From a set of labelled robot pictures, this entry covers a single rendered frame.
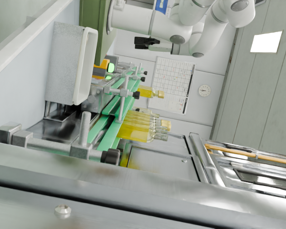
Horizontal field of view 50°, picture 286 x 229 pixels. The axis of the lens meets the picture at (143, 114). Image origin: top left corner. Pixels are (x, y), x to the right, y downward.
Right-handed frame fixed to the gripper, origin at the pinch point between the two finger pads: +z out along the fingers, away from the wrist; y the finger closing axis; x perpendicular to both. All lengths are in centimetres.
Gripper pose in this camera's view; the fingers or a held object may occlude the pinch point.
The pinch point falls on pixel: (136, 42)
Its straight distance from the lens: 136.9
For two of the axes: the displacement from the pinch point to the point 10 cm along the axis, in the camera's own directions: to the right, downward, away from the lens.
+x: -0.8, 10.0, 0.1
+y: -0.1, 0.1, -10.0
